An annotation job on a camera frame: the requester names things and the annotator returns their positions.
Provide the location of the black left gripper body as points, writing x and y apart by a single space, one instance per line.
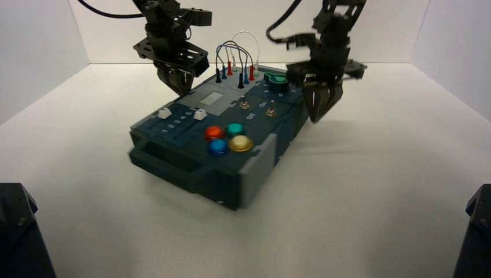
172 52

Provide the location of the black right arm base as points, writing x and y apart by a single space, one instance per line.
475 238

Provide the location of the dark blue control box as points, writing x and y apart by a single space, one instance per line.
268 126

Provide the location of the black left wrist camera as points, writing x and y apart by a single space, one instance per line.
199 18

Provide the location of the metal toggle switch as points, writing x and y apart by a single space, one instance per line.
243 104
271 112

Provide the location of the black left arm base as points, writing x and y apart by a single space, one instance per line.
21 238

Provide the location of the grey display panel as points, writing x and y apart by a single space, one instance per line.
211 99

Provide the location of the green rotary knob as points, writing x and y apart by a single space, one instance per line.
277 80

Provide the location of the blue round push button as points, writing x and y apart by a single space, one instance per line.
218 147

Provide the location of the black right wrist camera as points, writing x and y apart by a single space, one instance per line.
303 41

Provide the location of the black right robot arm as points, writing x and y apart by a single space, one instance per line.
335 27

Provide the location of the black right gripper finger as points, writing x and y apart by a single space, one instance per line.
333 96
312 101

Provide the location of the yellow round push button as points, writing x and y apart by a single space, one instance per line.
241 143

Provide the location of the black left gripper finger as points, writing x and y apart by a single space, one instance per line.
168 78
188 82

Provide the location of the teal round push button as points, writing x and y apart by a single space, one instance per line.
235 129

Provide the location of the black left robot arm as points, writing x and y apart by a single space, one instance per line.
161 17

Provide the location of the red round push button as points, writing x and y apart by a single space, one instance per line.
214 133

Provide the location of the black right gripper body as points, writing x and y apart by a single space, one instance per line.
326 67

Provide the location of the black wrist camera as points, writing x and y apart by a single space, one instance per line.
303 41
199 18

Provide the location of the white slider knob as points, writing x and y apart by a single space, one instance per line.
164 113
200 114

